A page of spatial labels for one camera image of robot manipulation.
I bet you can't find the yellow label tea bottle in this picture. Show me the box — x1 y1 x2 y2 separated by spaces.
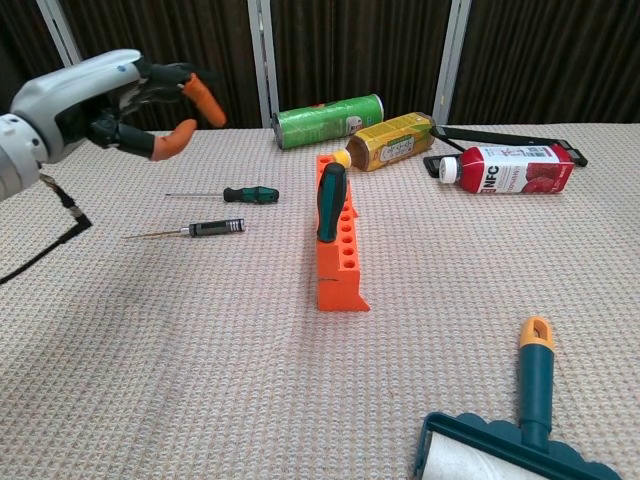
333 112 437 173

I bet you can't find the black plastic strip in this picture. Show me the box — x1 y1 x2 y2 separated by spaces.
422 144 590 177
428 124 574 151

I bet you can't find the grey metal partition post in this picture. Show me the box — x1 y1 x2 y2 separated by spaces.
247 0 281 129
37 0 84 66
432 0 474 126

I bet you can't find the teal lint roller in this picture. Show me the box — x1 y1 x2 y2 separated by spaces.
413 315 624 480

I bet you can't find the teal handle screwdriver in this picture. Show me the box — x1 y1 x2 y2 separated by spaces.
316 162 349 245

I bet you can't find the green chip can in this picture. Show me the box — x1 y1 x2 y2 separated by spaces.
272 93 386 150

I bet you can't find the orange hole block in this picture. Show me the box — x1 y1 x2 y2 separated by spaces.
314 153 373 314

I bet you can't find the red juice carton bottle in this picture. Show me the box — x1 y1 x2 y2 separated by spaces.
438 144 576 196

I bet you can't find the black metal precision screwdriver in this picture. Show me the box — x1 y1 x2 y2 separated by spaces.
122 217 247 240

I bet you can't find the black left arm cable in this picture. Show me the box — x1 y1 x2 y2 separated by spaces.
0 172 94 286

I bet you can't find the beige woven tablecloth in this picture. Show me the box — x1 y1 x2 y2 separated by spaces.
0 121 640 480

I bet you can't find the green black striped screwdriver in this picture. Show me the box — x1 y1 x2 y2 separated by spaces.
164 185 280 205

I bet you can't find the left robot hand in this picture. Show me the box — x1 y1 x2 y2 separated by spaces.
9 48 227 164

